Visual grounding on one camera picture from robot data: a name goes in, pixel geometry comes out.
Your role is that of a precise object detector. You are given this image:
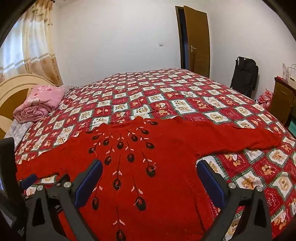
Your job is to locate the brown wooden door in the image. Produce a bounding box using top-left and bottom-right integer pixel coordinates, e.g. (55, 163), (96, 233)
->
(183, 5), (211, 78)

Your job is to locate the cream wooden headboard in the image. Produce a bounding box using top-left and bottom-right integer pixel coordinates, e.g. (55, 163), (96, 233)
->
(0, 74), (57, 139)

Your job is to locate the black bag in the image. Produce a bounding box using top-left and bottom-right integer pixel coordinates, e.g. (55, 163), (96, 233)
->
(230, 56), (259, 99)

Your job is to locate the grey floral pillow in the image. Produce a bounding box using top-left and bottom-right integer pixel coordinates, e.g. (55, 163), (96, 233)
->
(5, 119), (35, 150)

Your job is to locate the dark door frame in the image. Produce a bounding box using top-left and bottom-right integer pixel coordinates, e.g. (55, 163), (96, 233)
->
(175, 6), (189, 70)

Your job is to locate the brown wooden cabinet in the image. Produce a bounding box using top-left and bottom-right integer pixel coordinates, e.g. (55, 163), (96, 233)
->
(273, 77), (296, 127)

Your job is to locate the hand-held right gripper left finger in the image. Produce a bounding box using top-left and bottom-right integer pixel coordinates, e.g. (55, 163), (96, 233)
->
(25, 159), (103, 241)

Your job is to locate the white box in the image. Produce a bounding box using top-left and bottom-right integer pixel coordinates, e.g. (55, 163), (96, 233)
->
(286, 65), (296, 84)

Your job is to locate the striped pillow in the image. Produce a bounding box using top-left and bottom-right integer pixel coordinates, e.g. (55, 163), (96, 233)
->
(60, 85), (80, 93)

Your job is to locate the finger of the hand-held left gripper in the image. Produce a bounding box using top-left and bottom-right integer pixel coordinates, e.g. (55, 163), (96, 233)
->
(19, 174), (38, 190)

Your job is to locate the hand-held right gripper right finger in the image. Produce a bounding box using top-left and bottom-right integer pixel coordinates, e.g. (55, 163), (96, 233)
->
(196, 159), (273, 241)

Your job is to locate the red knitted sweater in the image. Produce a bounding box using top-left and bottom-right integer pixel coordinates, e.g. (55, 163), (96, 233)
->
(16, 116), (283, 241)

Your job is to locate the beige floral curtain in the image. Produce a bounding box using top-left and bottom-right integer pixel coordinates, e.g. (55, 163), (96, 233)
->
(0, 0), (63, 87)

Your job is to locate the pink folded quilt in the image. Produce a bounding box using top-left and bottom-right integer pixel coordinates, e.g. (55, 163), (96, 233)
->
(13, 85), (65, 123)

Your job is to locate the red checkered printed blanket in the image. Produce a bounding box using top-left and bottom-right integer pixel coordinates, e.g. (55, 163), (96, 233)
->
(14, 68), (296, 240)

